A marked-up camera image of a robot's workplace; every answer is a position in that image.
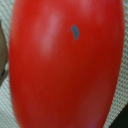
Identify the red toy tomato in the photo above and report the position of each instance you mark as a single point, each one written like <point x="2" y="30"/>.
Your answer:
<point x="64" y="61"/>

